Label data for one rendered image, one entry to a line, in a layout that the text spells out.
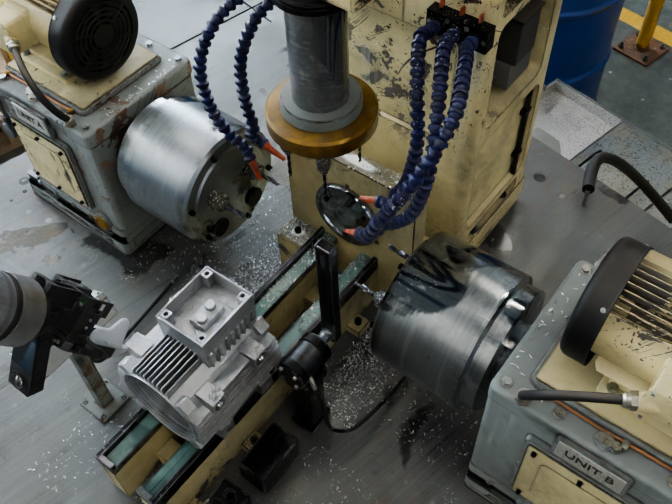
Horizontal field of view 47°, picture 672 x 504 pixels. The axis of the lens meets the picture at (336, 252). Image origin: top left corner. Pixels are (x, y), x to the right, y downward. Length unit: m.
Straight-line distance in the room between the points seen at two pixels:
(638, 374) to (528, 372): 0.16
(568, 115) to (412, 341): 1.60
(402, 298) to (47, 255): 0.91
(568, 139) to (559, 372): 1.55
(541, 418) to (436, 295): 0.25
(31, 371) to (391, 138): 0.77
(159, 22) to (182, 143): 2.38
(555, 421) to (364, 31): 0.71
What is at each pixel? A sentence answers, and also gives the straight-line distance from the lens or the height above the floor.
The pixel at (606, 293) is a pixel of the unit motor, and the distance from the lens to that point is 1.03.
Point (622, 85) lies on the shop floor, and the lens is 3.50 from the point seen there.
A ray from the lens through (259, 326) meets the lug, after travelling 1.28.
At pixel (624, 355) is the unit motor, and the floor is 1.28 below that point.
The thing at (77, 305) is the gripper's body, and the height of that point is 1.31.
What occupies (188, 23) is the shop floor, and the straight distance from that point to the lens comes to 3.79.
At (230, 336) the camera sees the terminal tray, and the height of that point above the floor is 1.10.
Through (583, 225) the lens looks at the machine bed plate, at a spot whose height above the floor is 0.80.
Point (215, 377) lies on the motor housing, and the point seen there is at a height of 1.07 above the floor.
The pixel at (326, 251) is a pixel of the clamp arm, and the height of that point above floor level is 1.25.
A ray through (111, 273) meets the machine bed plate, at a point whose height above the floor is 0.80.
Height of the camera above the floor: 2.16
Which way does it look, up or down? 52 degrees down
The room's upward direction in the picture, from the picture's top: 3 degrees counter-clockwise
